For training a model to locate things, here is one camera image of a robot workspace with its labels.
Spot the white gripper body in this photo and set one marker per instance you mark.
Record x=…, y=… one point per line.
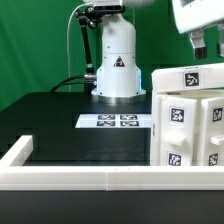
x=191, y=15

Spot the white cabinet top block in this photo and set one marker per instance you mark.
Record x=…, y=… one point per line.
x=188, y=78

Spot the white cabinet door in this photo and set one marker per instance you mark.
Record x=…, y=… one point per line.
x=177, y=123
x=211, y=133

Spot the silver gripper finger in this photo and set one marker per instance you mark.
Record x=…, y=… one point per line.
x=197, y=41
x=221, y=40

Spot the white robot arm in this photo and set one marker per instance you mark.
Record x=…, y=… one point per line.
x=118, y=79

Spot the white cabinet body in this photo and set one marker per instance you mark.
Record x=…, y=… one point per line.
x=157, y=98

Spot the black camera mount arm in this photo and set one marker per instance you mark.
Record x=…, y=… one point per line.
x=85, y=21

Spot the flat white base plate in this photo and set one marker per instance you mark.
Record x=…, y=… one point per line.
x=113, y=121

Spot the black camera on mount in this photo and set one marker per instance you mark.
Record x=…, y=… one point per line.
x=110, y=9

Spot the white U-shaped frame border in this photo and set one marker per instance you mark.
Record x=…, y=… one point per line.
x=16, y=175

